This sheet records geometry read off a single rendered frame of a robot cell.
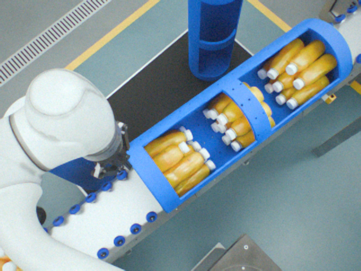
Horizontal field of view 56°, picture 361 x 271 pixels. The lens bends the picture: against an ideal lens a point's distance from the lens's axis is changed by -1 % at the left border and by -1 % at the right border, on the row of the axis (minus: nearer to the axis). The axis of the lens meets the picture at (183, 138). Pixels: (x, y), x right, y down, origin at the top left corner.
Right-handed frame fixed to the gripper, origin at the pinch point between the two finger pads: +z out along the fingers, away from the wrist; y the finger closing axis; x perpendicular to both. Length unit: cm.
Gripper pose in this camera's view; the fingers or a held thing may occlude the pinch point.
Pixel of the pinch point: (123, 163)
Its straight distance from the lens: 84.5
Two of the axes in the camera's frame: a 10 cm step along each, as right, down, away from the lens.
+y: 3.9, -8.9, 2.5
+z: 0.5, 2.9, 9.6
